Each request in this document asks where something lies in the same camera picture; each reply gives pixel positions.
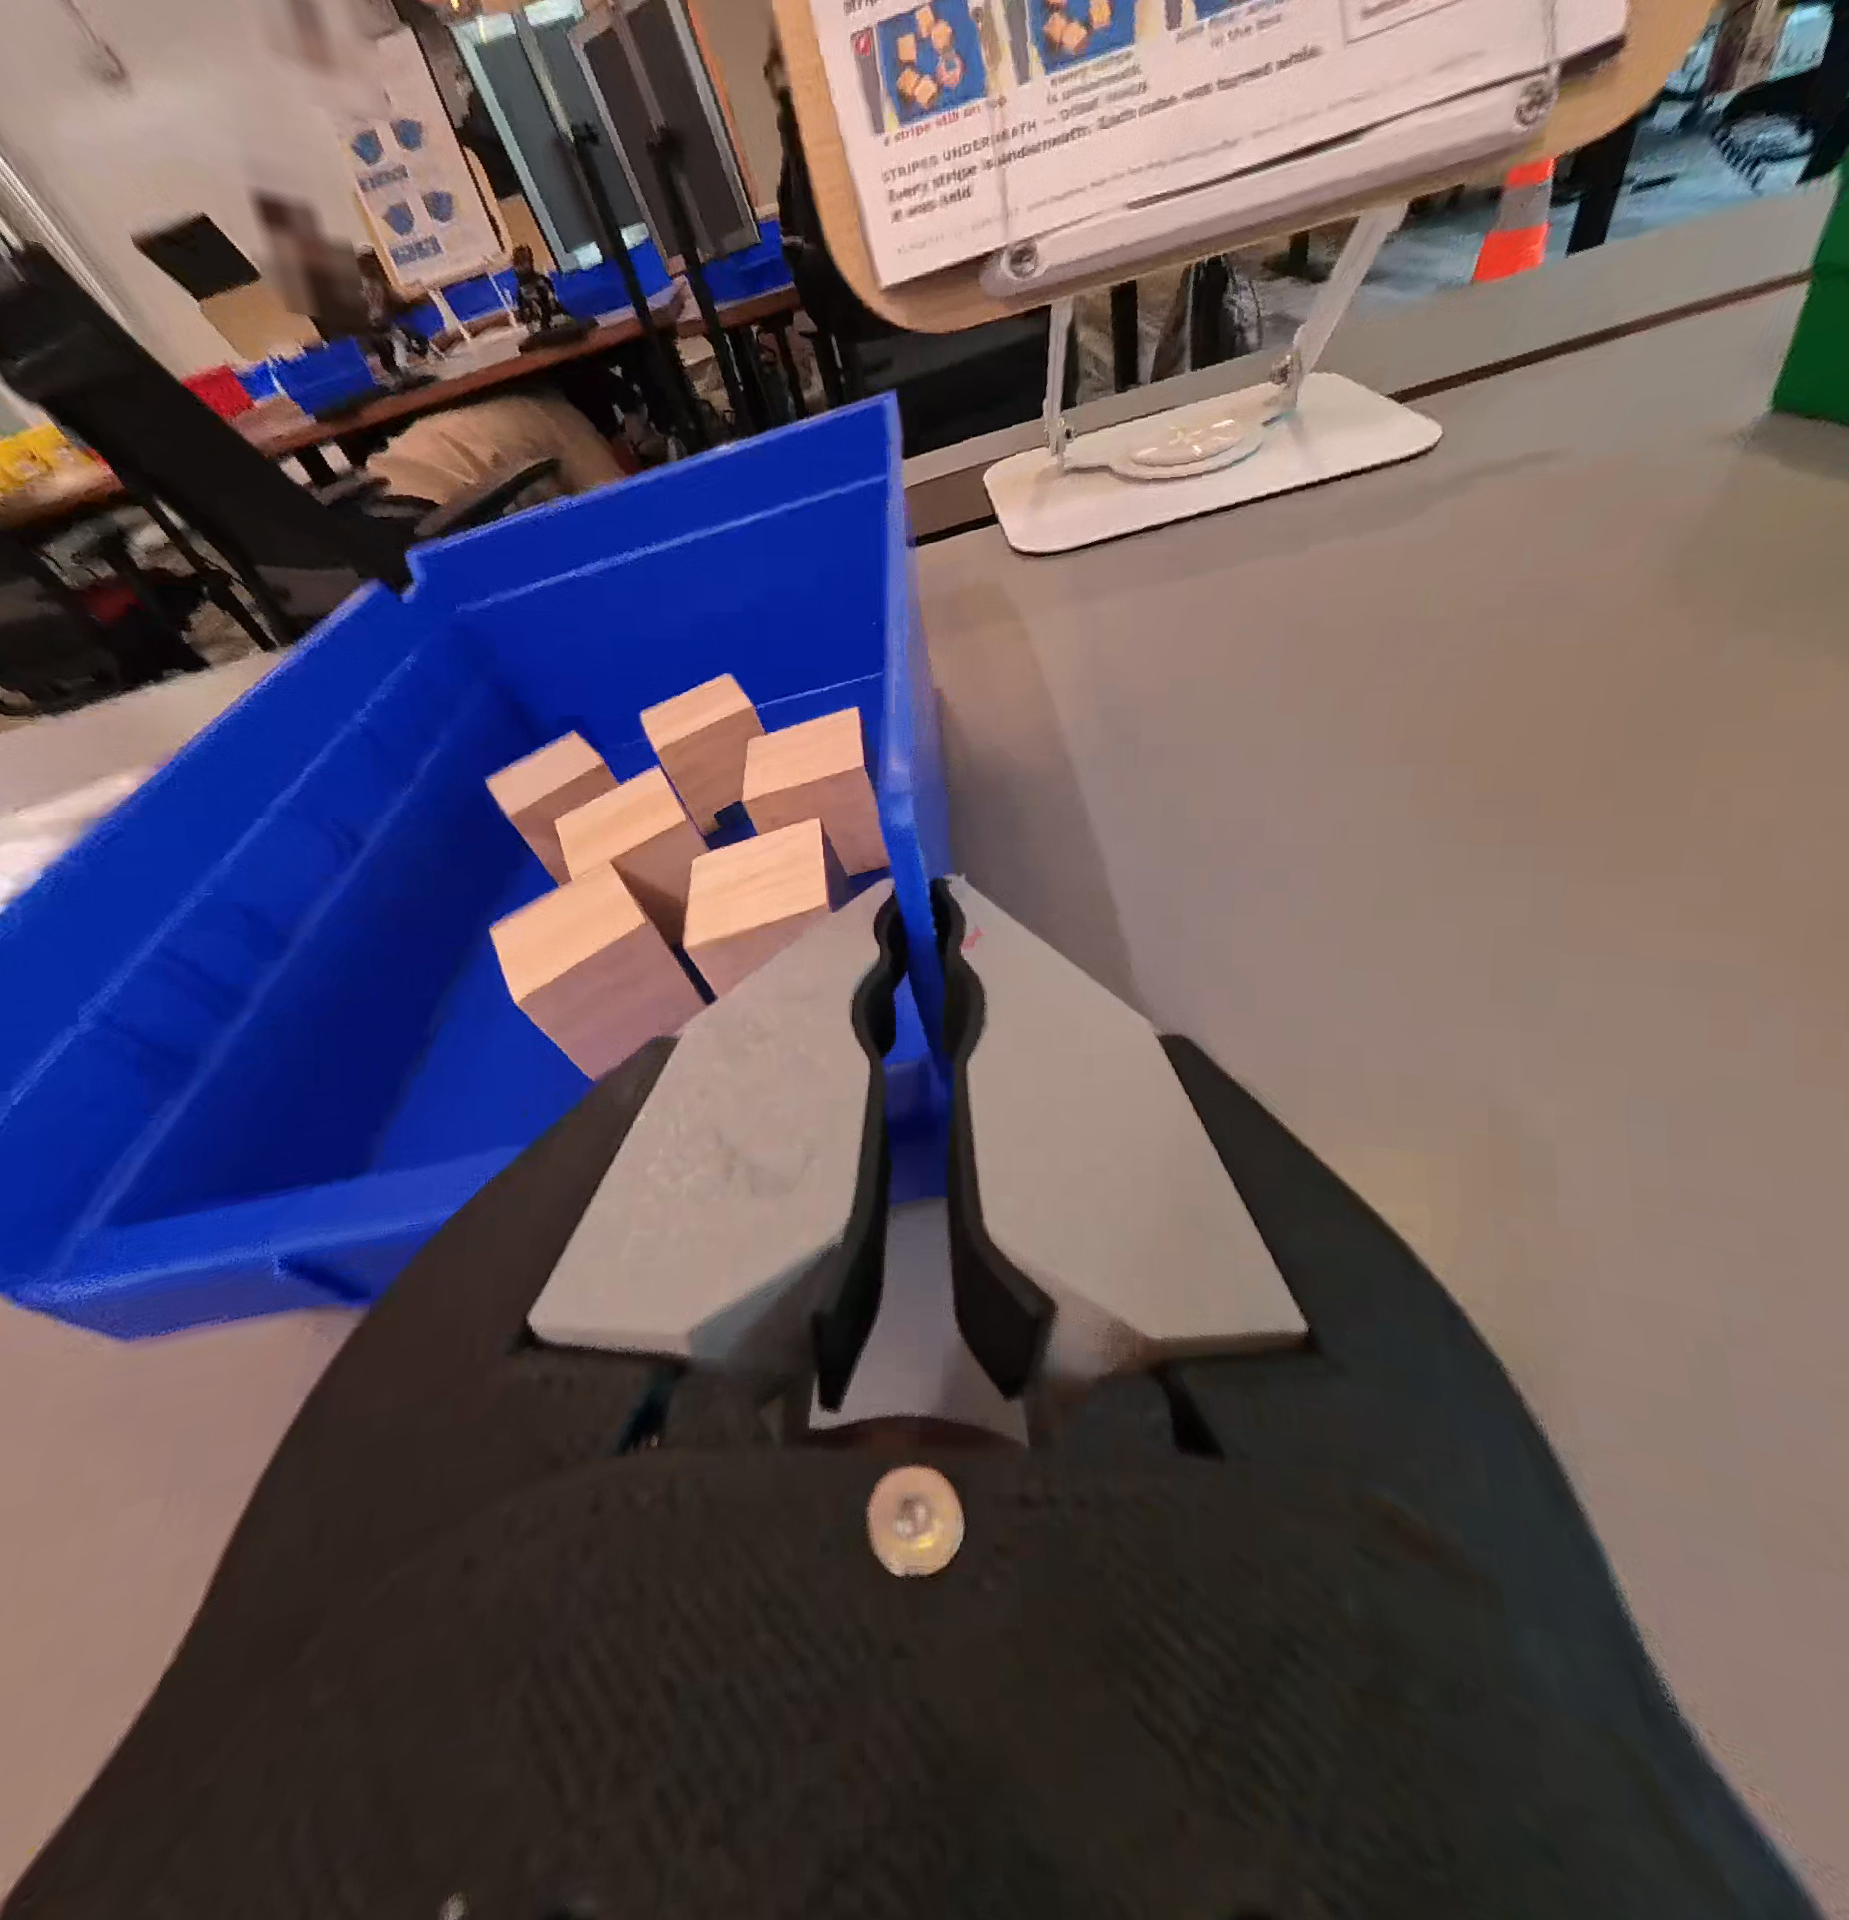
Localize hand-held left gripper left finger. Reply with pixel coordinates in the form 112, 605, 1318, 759
526, 882, 904, 1412

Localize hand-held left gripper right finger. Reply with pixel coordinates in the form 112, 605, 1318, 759
925, 874, 1311, 1404

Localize pile of wooden cubes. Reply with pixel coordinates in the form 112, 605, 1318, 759
484, 671, 890, 1081

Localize blue plastic bin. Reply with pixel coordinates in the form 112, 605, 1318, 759
0, 391, 956, 1342

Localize white metal board stand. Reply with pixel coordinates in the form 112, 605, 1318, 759
985, 202, 1444, 558

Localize brown wooden table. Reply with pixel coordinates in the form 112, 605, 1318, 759
218, 282, 807, 460

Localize small blue storage bin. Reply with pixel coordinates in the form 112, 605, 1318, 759
269, 335, 381, 417
548, 223, 791, 323

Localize yellow packets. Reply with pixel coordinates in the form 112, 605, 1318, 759
0, 426, 88, 508

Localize white poster with blue shields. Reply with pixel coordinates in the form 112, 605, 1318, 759
336, 29, 508, 294

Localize grey screen panel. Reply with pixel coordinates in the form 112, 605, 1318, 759
456, 13, 596, 276
570, 0, 760, 263

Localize black flat sign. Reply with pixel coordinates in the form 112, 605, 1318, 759
131, 214, 261, 299

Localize orange traffic cone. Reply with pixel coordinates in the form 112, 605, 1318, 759
1471, 155, 1557, 287

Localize printed instruction sheet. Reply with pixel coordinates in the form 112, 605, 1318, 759
811, 0, 1631, 287

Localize green plastic bin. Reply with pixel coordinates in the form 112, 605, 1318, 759
1771, 74, 1849, 438

